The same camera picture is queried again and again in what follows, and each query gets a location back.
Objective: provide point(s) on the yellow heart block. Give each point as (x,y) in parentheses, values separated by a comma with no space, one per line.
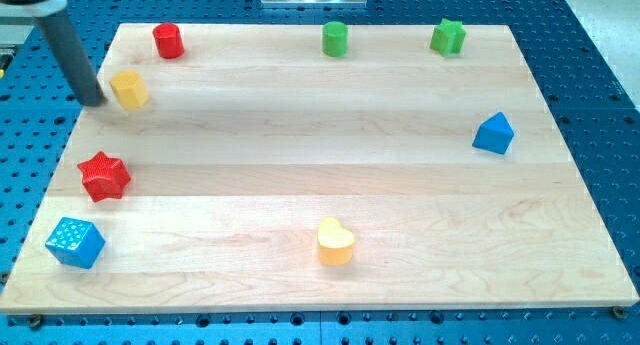
(335,243)

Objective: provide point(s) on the blue cube block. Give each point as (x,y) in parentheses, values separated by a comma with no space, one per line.
(75,242)

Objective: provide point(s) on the left board clamp screw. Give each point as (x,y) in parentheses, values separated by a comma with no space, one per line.
(35,321)

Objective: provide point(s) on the board clamp screw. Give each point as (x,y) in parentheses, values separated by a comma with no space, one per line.
(619,312)
(35,321)

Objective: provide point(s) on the light wooden board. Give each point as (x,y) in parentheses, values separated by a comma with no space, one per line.
(254,136)

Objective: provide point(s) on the green star block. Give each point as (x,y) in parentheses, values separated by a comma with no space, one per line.
(448,37)

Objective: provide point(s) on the yellow hexagon block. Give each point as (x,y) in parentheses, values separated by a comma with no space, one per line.
(129,89)

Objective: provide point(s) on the green cylinder block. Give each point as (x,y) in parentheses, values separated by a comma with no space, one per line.
(334,38)

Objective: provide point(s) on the right board clamp screw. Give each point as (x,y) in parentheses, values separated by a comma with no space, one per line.
(619,312)

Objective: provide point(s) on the blue triangular prism block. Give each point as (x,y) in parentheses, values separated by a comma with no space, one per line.
(495,134)

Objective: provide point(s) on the red star block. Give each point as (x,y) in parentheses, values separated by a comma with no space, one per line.
(104,177)

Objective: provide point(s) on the red cylinder block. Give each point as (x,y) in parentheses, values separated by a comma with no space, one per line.
(168,40)

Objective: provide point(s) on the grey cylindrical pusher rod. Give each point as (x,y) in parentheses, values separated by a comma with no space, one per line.
(60,34)

